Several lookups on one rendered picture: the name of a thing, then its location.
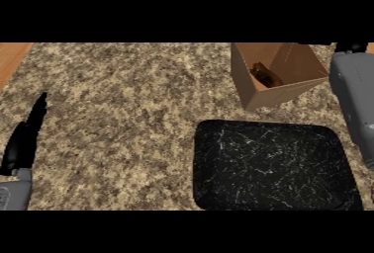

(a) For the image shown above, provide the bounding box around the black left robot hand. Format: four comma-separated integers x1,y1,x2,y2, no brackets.
0,91,50,177

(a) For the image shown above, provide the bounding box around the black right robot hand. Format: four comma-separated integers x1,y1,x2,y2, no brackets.
332,42,369,54

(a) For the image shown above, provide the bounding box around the brown cardboard box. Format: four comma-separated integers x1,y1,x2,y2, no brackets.
229,42,331,112

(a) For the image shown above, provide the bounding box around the brown sweet potato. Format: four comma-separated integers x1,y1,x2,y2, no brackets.
248,61,285,89

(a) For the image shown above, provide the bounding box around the black marbled tray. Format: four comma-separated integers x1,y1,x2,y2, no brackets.
190,119,365,211

